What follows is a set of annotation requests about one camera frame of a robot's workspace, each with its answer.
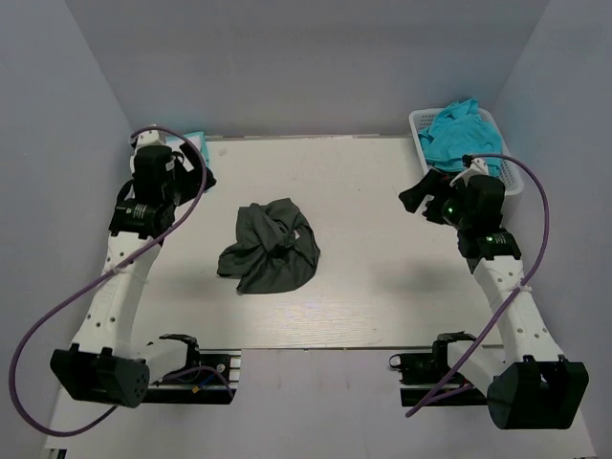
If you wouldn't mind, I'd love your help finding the dark grey t shirt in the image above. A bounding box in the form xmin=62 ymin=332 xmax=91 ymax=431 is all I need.
xmin=217 ymin=198 xmax=320 ymax=295

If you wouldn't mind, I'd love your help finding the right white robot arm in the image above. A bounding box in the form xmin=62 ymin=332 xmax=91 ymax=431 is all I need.
xmin=398 ymin=154 xmax=589 ymax=430

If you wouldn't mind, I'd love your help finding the white plastic laundry basket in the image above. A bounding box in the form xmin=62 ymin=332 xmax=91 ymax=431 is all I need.
xmin=408 ymin=107 xmax=526 ymax=197

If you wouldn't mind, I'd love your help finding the turquoise t shirt in basket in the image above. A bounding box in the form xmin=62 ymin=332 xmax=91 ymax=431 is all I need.
xmin=418 ymin=98 xmax=502 ymax=173

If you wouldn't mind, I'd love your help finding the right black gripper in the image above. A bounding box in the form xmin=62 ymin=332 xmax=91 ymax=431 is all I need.
xmin=399 ymin=169 xmax=472 ymax=231

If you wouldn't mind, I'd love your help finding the folded turquoise t shirt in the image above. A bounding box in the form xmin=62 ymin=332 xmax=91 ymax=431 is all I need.
xmin=165 ymin=131 xmax=209 ymax=171

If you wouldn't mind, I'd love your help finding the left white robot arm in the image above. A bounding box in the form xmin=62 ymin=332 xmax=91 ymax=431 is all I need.
xmin=51 ymin=129 xmax=216 ymax=407

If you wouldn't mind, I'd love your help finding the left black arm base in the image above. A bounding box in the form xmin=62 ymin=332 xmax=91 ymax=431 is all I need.
xmin=139 ymin=334 xmax=241 ymax=405

